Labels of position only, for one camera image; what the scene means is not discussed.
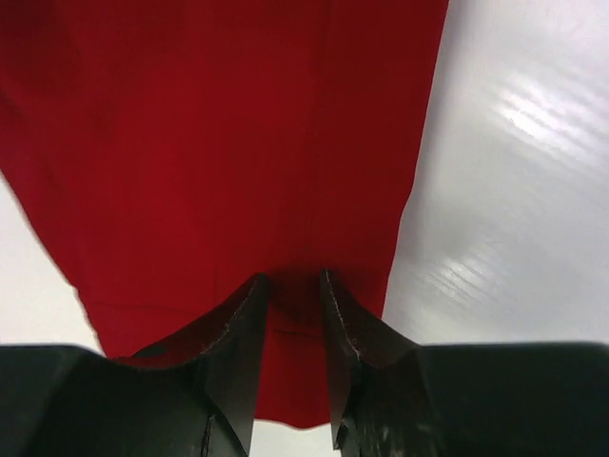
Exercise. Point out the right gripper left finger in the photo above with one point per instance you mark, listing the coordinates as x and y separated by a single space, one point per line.
193 393

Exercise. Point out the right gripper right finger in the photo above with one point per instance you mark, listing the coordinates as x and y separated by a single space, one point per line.
389 396

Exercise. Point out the red pleated skirt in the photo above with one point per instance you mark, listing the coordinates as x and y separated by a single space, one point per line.
164 151

